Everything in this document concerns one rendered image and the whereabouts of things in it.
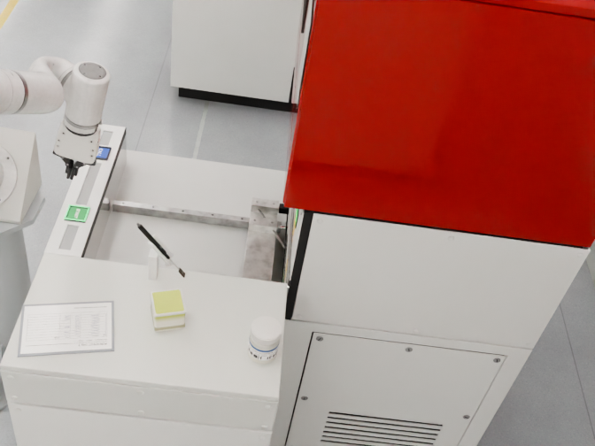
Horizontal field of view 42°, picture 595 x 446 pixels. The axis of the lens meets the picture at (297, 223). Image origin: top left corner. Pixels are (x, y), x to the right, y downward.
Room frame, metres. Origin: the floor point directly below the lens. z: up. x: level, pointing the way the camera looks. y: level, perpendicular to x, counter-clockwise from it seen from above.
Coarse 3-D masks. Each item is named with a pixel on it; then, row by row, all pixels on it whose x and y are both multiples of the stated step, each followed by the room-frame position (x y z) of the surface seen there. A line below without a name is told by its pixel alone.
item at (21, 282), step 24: (0, 240) 1.49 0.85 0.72; (0, 264) 1.48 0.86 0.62; (24, 264) 1.54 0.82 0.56; (0, 288) 1.47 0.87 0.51; (24, 288) 1.53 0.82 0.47; (0, 312) 1.47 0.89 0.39; (0, 336) 1.47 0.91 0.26; (0, 360) 1.44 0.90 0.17; (0, 384) 1.40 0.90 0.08; (0, 408) 1.35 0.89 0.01
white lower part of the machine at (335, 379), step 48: (288, 336) 1.32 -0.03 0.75; (336, 336) 1.33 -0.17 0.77; (384, 336) 1.34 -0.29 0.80; (432, 336) 1.36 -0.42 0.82; (288, 384) 1.32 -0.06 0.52; (336, 384) 1.33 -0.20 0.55; (384, 384) 1.34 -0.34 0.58; (432, 384) 1.35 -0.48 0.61; (480, 384) 1.36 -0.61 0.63; (288, 432) 1.34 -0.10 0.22; (336, 432) 1.34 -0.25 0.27; (384, 432) 1.35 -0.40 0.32; (432, 432) 1.36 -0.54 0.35; (480, 432) 1.37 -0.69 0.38
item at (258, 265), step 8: (256, 216) 1.63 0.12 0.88; (272, 216) 1.64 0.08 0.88; (248, 232) 1.56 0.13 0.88; (256, 232) 1.56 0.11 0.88; (248, 240) 1.52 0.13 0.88; (256, 240) 1.53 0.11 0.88; (264, 240) 1.54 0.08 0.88; (272, 240) 1.54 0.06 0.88; (248, 248) 1.49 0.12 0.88; (256, 248) 1.50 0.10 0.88; (264, 248) 1.50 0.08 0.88; (272, 248) 1.51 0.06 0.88; (248, 256) 1.46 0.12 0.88; (256, 256) 1.47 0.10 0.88; (264, 256) 1.47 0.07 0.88; (272, 256) 1.48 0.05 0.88; (248, 264) 1.43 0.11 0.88; (256, 264) 1.44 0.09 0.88; (264, 264) 1.44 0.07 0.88; (272, 264) 1.45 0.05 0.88; (248, 272) 1.40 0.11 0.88; (256, 272) 1.41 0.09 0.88; (264, 272) 1.42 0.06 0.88; (264, 280) 1.39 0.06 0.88
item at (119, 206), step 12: (120, 204) 1.60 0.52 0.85; (132, 204) 1.61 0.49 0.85; (144, 204) 1.62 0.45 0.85; (156, 216) 1.60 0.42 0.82; (168, 216) 1.61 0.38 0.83; (180, 216) 1.61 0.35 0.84; (192, 216) 1.61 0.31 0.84; (204, 216) 1.62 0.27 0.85; (216, 216) 1.63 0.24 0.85; (228, 216) 1.64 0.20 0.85; (276, 228) 1.63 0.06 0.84
